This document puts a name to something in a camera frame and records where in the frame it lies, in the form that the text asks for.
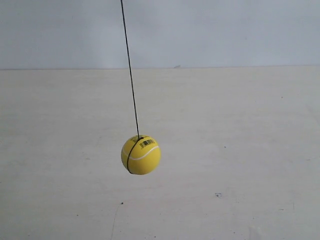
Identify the yellow tennis ball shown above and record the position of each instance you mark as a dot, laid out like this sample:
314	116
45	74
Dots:
140	155

